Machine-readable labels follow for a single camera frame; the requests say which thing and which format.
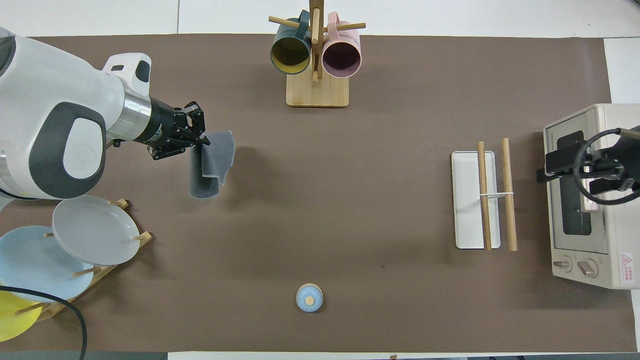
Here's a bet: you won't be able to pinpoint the pink mug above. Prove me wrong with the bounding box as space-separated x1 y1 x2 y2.
322 12 362 79

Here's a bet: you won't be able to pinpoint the pale grey plate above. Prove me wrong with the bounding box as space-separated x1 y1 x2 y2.
52 195 141 266

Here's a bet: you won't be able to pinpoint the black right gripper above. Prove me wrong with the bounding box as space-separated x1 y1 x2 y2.
537 126 640 194

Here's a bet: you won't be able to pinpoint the light blue plate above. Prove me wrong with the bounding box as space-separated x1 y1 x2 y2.
0 225 95 303

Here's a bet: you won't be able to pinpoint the dark teal mug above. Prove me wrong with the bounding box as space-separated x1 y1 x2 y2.
270 10 312 76

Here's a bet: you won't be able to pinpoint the wooden dish rack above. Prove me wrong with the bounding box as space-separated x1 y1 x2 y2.
15 198 153 321

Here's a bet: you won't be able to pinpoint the brown table mat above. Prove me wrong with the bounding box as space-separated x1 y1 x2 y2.
0 34 623 353

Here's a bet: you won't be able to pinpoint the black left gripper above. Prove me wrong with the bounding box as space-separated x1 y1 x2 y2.
145 97 211 161

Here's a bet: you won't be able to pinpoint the purple and grey towel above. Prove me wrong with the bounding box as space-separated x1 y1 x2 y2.
188 130 236 199

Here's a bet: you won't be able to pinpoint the beige toaster oven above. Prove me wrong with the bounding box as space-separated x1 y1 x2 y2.
543 103 640 290

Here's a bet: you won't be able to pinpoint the wooden mug tree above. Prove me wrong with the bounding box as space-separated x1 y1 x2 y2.
268 0 367 108

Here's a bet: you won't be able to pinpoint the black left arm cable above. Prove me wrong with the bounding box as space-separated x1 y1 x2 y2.
0 286 88 360

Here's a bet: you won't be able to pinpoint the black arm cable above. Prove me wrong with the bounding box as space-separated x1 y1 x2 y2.
0 286 88 360
573 128 640 206

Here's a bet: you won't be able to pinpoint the yellow plate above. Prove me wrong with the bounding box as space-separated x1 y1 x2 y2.
0 285 43 343

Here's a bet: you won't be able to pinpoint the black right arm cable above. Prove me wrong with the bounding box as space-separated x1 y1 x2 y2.
573 128 640 206

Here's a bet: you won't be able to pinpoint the white rectangular tray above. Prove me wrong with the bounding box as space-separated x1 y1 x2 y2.
451 138 518 252

